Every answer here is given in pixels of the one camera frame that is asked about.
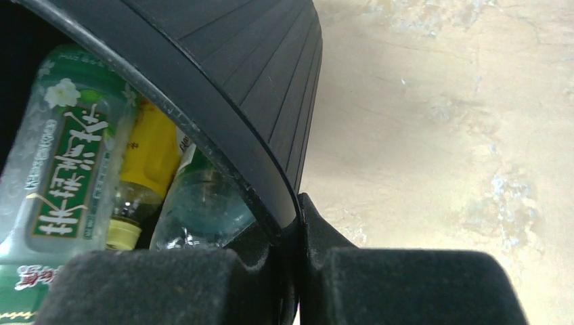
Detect yellow honey pomelo bottle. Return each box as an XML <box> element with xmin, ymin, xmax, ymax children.
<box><xmin>106</xmin><ymin>99</ymin><xmax>181</xmax><ymax>250</ymax></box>

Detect dark green label water bottle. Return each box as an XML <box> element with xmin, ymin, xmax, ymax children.
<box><xmin>150</xmin><ymin>144</ymin><xmax>255</xmax><ymax>251</ymax></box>

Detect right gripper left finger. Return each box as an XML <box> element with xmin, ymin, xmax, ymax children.
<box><xmin>35</xmin><ymin>224</ymin><xmax>286</xmax><ymax>324</ymax></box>

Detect light green label bottle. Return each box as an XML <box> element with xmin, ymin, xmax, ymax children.
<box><xmin>1</xmin><ymin>44</ymin><xmax>140</xmax><ymax>324</ymax></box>

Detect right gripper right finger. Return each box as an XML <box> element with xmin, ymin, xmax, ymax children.
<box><xmin>299</xmin><ymin>193</ymin><xmax>527</xmax><ymax>324</ymax></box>

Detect black ribbed waste bin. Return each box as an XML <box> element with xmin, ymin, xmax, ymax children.
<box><xmin>1</xmin><ymin>1</ymin><xmax>322</xmax><ymax>240</ymax></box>

